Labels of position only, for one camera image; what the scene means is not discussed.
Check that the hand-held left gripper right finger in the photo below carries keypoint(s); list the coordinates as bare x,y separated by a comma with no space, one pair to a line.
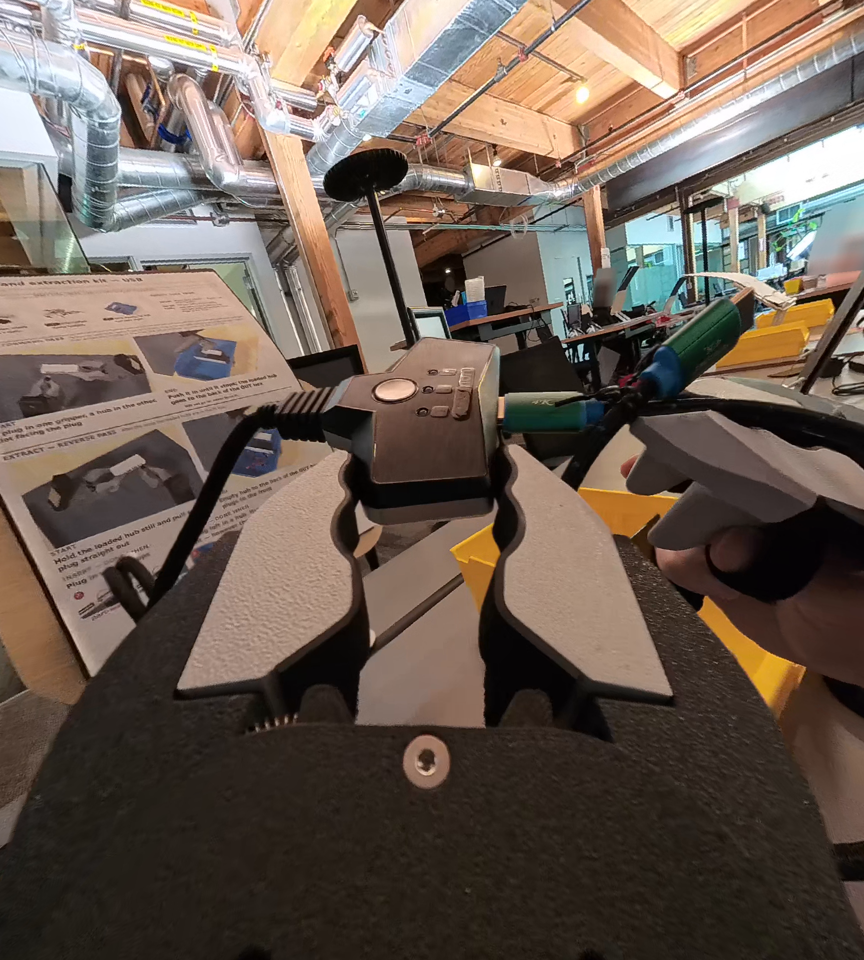
575,600

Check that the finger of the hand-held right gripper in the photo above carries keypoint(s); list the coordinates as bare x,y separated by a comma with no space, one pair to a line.
762,465

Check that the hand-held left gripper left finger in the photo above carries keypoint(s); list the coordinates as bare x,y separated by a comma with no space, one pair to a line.
274,593

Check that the yellow plastic bin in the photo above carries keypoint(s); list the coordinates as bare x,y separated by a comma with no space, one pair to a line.
627,513

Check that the person's right hand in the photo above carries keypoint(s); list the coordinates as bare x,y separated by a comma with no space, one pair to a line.
837,630

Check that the row of yellow bins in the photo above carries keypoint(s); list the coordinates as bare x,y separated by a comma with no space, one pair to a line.
777,338

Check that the instruction sheet on wooden board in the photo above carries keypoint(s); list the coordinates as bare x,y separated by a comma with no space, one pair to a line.
102,435

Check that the wooden beam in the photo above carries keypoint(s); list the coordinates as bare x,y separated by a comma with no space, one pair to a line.
312,240

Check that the silver ventilation ducts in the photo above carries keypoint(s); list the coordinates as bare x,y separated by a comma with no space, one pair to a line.
102,90

